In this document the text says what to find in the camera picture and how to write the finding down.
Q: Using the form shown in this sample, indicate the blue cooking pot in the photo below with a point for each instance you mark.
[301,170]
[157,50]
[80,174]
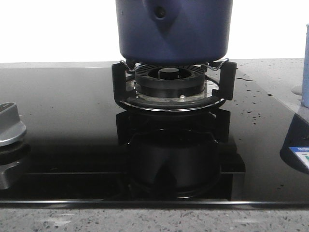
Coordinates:
[173,32]

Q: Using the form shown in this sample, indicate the light blue cup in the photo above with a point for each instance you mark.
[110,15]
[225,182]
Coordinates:
[305,83]

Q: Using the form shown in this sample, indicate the black pot support grate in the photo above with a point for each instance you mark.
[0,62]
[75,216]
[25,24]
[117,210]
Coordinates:
[219,87]

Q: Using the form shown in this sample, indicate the black gas burner head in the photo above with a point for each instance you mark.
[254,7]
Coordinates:
[170,82]

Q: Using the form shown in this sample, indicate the black glass cooktop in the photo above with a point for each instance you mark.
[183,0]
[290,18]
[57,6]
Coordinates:
[82,148]

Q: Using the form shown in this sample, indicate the silver stove control knob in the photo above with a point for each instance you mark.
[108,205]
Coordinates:
[12,129]

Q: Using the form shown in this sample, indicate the energy label sticker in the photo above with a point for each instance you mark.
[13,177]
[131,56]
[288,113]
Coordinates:
[300,158]

